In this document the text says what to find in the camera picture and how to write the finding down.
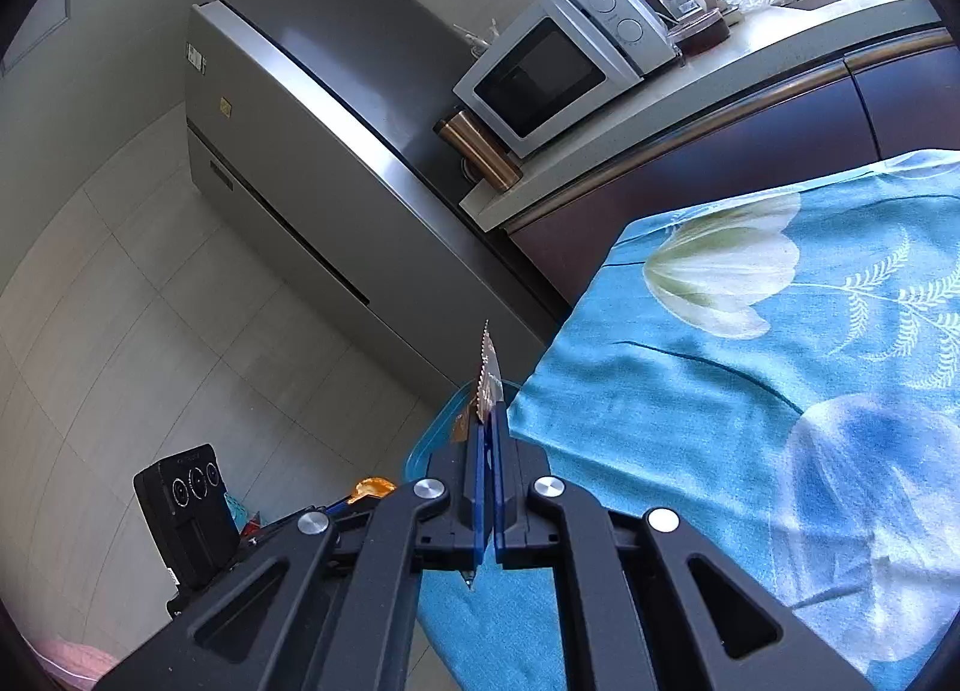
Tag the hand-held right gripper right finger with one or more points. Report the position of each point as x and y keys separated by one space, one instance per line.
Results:
x=497 y=496

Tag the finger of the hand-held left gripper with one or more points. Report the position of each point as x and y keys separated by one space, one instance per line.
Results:
x=341 y=505

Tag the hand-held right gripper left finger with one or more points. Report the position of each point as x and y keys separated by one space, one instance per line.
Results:
x=478 y=481

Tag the orange peel piece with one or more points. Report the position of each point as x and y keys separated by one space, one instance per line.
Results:
x=373 y=487

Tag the blue plastic bin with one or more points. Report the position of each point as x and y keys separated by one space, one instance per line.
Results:
x=424 y=455

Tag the gold snack wrapper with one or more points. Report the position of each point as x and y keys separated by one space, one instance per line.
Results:
x=487 y=368

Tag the pink cloth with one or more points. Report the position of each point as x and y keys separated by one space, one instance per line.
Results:
x=71 y=661

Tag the blue floral cloth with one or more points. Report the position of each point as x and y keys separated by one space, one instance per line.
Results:
x=675 y=436

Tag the copper insulated tumbler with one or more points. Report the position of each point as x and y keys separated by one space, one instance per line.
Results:
x=480 y=151

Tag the grey refrigerator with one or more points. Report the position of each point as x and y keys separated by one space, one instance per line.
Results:
x=300 y=173

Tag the brown kitchen base cabinet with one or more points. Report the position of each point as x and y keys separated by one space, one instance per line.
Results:
x=712 y=173

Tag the white kitchen countertop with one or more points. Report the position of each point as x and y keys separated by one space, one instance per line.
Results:
x=675 y=113

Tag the white microwave oven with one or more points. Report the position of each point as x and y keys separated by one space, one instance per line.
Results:
x=540 y=68

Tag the dark red bowl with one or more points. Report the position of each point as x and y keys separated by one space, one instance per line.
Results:
x=701 y=32

